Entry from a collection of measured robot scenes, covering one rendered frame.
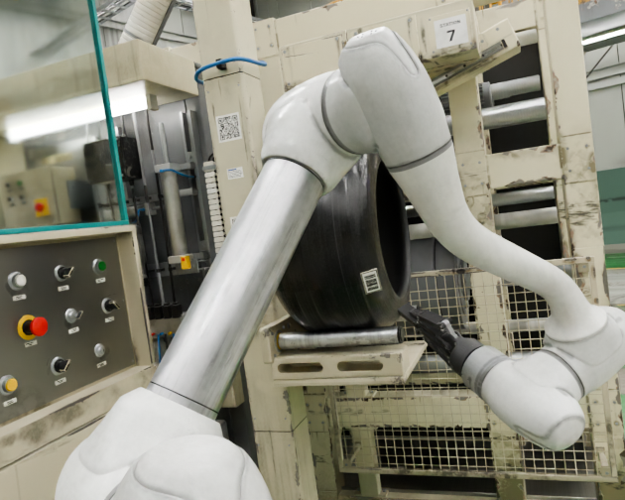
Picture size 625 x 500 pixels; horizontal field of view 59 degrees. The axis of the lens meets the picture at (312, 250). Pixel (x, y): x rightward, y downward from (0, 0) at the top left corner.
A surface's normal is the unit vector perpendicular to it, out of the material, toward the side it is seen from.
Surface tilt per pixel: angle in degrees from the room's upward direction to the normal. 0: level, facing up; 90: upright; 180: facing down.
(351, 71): 95
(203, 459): 6
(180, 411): 45
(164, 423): 63
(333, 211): 77
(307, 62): 90
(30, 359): 90
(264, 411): 90
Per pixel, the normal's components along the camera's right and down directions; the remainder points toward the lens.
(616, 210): -0.63, 0.13
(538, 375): -0.24, -0.80
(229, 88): -0.35, 0.10
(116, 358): 0.93, -0.11
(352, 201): 0.35, -0.22
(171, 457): -0.01, -1.00
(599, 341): 0.26, 0.06
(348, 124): -0.56, 0.54
